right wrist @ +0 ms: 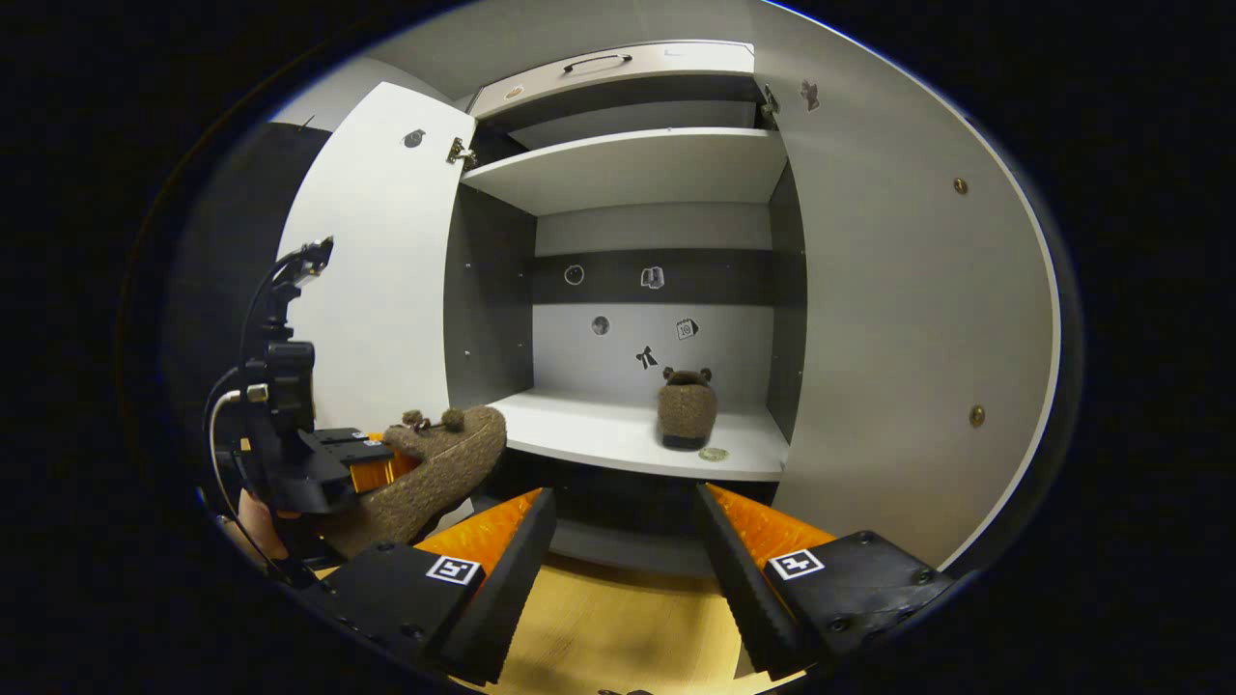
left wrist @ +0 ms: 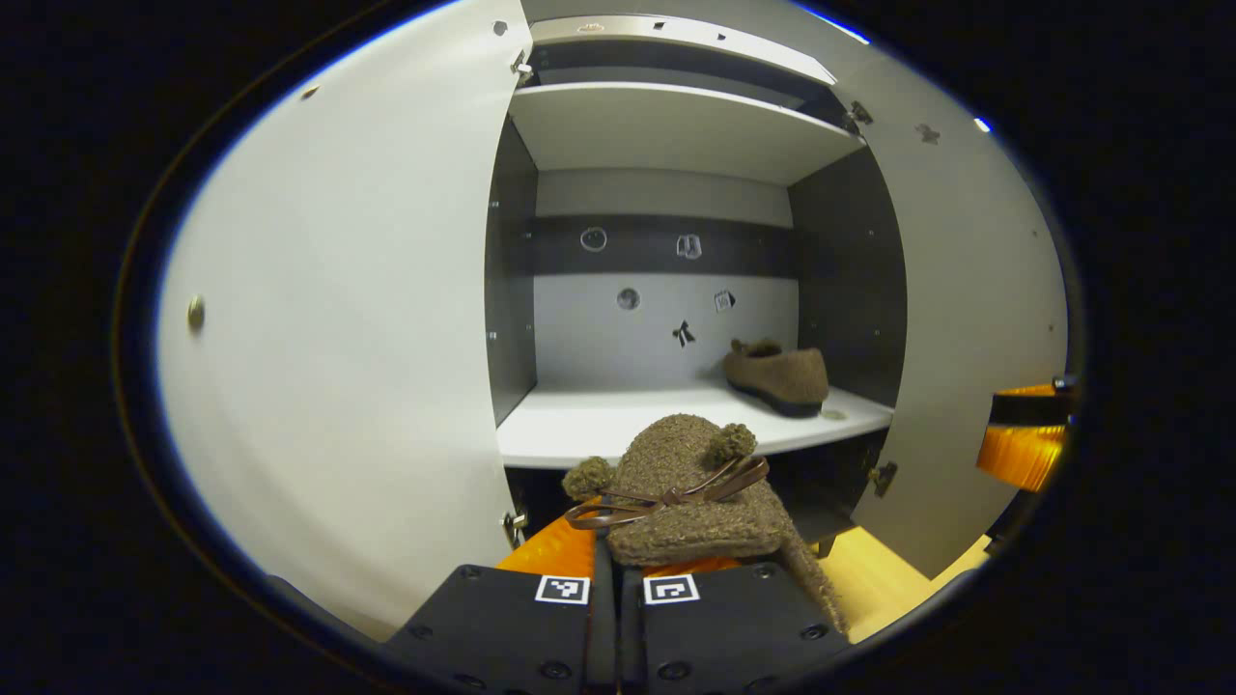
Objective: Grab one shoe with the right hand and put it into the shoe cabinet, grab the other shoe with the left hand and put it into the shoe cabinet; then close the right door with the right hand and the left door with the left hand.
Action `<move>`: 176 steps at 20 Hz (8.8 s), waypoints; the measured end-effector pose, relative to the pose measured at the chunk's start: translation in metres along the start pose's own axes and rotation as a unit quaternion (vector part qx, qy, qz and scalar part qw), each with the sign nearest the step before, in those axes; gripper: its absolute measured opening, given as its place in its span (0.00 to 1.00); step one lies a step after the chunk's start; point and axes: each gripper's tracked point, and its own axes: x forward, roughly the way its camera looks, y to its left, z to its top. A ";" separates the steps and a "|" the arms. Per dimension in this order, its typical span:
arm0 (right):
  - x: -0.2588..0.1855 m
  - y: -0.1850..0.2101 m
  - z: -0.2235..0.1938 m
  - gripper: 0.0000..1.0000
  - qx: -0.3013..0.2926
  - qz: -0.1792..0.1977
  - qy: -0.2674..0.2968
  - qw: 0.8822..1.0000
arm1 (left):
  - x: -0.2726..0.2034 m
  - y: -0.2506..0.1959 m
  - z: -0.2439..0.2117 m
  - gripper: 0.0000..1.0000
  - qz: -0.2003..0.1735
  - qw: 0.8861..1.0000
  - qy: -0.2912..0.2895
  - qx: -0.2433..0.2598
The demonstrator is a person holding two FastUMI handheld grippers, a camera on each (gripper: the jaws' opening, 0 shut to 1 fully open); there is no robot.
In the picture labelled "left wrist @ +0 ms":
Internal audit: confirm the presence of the beige cabinet drawer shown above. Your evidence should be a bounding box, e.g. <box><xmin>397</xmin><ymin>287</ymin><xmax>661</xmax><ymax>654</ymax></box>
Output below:
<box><xmin>529</xmin><ymin>14</ymin><xmax>839</xmax><ymax>86</ymax></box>

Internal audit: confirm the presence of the white shoe cabinet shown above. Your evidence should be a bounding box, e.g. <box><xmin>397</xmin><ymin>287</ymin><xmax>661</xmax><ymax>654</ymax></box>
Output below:
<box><xmin>159</xmin><ymin>0</ymin><xmax>1068</xmax><ymax>645</ymax></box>

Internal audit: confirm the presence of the white shoe cabinet door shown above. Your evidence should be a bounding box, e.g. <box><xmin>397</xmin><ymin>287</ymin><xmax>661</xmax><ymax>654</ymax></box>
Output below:
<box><xmin>835</xmin><ymin>39</ymin><xmax>1068</xmax><ymax>580</ymax></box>
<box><xmin>159</xmin><ymin>0</ymin><xmax>534</xmax><ymax>643</ymax></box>

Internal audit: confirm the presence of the brown fuzzy shoe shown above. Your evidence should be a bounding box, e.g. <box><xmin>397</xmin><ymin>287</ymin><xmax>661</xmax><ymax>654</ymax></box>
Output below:
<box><xmin>724</xmin><ymin>338</ymin><xmax>830</xmax><ymax>419</ymax></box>
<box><xmin>563</xmin><ymin>413</ymin><xmax>851</xmax><ymax>635</ymax></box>

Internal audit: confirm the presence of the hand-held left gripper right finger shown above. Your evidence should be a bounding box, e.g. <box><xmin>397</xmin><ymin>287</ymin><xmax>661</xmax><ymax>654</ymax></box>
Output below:
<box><xmin>618</xmin><ymin>555</ymin><xmax>853</xmax><ymax>695</ymax></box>

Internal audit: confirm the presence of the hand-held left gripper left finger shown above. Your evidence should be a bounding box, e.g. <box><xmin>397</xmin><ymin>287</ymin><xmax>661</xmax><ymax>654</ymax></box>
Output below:
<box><xmin>381</xmin><ymin>512</ymin><xmax>619</xmax><ymax>695</ymax></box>

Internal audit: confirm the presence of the white cabinet shelf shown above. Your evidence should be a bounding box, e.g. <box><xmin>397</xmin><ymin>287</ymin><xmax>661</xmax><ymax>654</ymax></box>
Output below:
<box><xmin>509</xmin><ymin>82</ymin><xmax>865</xmax><ymax>186</ymax></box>

